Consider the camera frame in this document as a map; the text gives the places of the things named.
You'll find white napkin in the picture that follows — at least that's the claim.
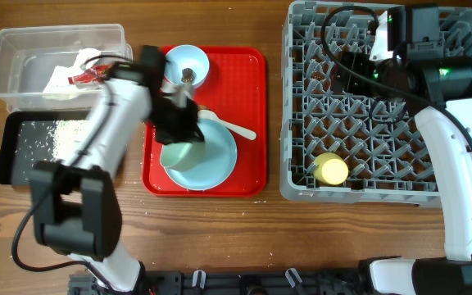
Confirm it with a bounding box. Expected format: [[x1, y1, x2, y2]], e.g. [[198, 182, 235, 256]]
[[43, 48, 101, 100]]

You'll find left black cable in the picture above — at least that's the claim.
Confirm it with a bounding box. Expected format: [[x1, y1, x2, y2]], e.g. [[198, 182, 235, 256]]
[[11, 55, 134, 295]]

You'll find mint green bowl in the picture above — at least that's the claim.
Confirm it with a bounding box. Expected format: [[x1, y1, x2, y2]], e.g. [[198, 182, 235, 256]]
[[160, 142, 206, 171]]

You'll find red snack wrapper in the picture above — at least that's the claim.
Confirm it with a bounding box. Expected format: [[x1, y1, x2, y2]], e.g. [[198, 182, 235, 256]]
[[68, 64, 111, 84]]

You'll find black tray bin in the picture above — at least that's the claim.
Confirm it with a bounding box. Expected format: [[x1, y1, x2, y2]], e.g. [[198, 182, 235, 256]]
[[0, 111, 88, 186]]

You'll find red serving tray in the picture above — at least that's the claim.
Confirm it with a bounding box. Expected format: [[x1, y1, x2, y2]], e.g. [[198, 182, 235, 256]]
[[142, 46, 267, 197]]

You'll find grey dishwasher rack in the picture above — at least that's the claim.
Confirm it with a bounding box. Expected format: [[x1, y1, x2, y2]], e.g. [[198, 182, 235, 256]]
[[279, 0, 472, 211]]

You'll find clear plastic bin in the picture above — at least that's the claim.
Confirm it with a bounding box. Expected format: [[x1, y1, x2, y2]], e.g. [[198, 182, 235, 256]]
[[0, 24, 133, 112]]

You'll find right black cable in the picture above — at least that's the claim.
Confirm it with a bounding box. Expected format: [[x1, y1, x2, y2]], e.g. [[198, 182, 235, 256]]
[[320, 4, 472, 247]]

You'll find white plastic spoon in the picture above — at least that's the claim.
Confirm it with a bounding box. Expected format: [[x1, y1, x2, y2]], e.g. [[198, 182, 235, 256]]
[[198, 109, 257, 140]]

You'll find yellow plastic cup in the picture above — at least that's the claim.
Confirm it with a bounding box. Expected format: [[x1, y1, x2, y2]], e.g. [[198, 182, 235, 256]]
[[313, 152, 349, 185]]

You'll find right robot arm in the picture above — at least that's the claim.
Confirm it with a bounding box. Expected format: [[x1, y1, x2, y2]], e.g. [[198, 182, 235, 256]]
[[338, 4, 472, 294]]

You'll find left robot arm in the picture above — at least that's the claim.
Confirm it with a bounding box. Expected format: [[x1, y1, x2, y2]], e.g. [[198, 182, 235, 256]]
[[11, 45, 204, 294]]

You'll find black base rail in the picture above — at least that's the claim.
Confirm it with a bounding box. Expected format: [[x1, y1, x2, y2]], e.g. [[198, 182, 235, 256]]
[[67, 268, 432, 295]]

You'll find light blue plate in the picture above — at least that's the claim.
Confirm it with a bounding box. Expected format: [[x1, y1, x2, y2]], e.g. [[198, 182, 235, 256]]
[[162, 119, 238, 191]]

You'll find white rice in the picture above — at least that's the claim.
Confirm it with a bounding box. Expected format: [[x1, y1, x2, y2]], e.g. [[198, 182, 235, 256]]
[[16, 119, 92, 163]]

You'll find black cable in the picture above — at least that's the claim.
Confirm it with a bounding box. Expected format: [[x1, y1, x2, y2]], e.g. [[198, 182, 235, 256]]
[[320, 4, 472, 247], [11, 55, 134, 295]]

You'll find light blue bowl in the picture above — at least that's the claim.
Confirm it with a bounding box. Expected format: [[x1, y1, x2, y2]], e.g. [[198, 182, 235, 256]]
[[164, 44, 210, 89]]

